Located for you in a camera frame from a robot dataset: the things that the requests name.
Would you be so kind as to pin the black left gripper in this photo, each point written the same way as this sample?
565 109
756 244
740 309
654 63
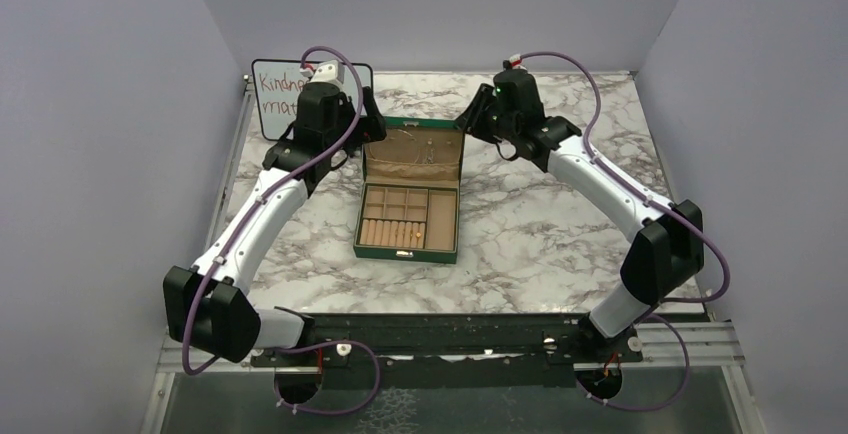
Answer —
371 126

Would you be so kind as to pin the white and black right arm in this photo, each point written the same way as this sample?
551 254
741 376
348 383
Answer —
665 250

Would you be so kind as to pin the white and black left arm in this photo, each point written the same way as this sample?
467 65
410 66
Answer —
207 305

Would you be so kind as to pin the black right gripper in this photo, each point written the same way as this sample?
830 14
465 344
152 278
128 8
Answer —
471 120

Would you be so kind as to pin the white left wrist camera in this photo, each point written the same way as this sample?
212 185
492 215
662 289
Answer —
330 72

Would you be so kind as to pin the whiteboard with red writing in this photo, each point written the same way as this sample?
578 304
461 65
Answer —
278 84

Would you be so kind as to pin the green jewelry box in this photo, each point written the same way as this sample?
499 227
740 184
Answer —
410 211

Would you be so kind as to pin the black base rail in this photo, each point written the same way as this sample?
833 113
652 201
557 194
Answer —
434 351

